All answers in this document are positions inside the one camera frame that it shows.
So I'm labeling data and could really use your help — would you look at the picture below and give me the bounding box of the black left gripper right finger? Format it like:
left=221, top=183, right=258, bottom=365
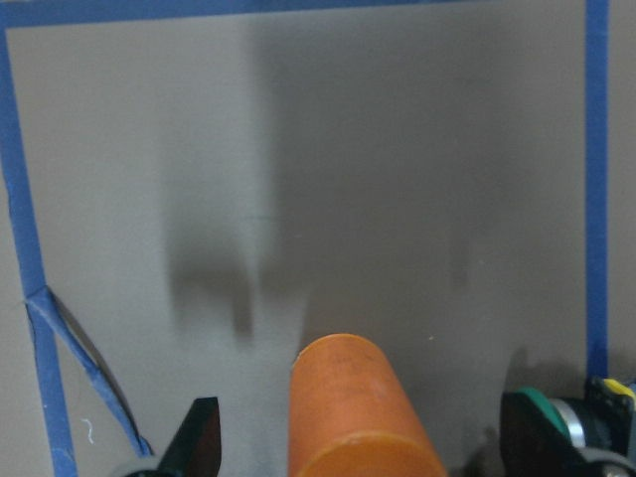
left=500, top=391, right=579, bottom=477

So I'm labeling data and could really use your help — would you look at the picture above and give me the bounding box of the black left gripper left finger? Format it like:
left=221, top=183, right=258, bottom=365
left=157, top=397, right=222, bottom=477

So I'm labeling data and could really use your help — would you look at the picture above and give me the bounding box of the green push button with blue clip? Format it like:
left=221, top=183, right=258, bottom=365
left=517, top=376, right=635, bottom=460

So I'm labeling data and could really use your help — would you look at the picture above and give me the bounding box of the plain orange cylinder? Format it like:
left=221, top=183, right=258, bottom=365
left=287, top=334, right=447, bottom=476

